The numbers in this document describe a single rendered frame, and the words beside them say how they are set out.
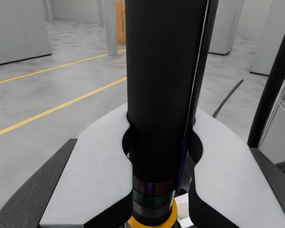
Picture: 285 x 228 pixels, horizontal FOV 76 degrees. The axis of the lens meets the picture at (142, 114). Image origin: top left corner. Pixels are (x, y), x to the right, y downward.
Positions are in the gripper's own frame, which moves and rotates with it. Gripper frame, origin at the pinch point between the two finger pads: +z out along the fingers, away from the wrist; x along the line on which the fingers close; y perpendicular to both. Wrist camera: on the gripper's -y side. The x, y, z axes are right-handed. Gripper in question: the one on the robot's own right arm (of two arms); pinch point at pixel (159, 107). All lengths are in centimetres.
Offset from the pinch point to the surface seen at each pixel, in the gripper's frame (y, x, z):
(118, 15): 48, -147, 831
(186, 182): 27.8, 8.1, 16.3
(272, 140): 79, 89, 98
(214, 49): 137, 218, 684
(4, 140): 151, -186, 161
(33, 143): 151, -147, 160
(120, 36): 127, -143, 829
